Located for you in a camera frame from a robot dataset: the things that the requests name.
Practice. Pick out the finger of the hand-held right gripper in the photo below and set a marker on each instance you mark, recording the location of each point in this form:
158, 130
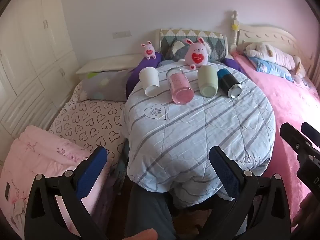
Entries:
292, 136
312, 132

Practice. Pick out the grey pillow with white patch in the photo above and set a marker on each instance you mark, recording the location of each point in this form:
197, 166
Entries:
175, 52

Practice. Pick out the diamond patterned cushion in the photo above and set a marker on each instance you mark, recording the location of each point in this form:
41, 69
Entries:
217, 45

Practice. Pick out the white cup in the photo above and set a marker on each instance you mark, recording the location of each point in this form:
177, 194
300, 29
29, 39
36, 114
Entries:
150, 80

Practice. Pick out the pink glass cup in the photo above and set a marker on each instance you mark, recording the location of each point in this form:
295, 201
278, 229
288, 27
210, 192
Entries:
180, 90

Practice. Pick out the pink fleece blanket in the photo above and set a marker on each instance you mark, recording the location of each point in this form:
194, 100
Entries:
275, 97

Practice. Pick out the cream bed headboard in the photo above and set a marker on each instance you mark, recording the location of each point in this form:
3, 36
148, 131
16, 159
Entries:
265, 33

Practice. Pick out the white small bed headboard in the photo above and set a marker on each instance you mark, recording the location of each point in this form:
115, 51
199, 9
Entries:
105, 63

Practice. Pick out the person's right hand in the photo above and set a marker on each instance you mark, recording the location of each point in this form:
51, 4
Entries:
311, 210

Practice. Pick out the yellow star sticker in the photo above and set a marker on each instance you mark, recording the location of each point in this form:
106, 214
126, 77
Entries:
235, 26

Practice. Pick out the white plush dog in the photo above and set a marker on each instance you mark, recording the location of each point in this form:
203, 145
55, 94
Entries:
270, 52

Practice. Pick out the cream wardrobe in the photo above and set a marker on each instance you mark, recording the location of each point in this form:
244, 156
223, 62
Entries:
30, 55

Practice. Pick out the heart print bed sheet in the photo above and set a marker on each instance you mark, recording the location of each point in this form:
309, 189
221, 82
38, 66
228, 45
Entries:
87, 122

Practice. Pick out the folded pink quilt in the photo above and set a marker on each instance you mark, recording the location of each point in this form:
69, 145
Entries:
37, 155

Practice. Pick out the small pink bunny plush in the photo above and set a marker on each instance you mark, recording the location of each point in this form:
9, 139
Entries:
149, 51

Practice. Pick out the grey pillow with star prints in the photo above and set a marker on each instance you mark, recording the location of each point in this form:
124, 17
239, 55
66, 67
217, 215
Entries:
105, 87

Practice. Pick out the pale green cup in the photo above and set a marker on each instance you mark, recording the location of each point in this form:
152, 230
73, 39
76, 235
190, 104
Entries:
207, 80

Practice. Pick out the person's grey trouser leg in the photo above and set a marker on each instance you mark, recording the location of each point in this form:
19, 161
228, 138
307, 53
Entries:
147, 210

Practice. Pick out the black and blue cup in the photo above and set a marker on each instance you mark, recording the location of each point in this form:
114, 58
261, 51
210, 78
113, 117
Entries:
228, 82

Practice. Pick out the grey striped pale quilt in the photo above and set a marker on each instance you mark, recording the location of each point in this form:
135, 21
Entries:
195, 135

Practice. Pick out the white wall switch plate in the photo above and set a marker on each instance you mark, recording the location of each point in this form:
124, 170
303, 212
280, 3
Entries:
121, 34

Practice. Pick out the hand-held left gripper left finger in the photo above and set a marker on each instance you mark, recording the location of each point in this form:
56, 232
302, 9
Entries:
91, 172

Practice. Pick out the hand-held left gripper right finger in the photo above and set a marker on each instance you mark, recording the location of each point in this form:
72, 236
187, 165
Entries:
226, 175

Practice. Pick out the blue printed pillow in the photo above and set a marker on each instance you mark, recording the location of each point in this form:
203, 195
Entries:
270, 68

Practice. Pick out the large pink bunny plush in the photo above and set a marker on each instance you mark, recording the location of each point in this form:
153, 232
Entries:
197, 55

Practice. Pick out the purple pillow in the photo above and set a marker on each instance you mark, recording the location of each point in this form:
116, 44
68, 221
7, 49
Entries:
231, 63
140, 65

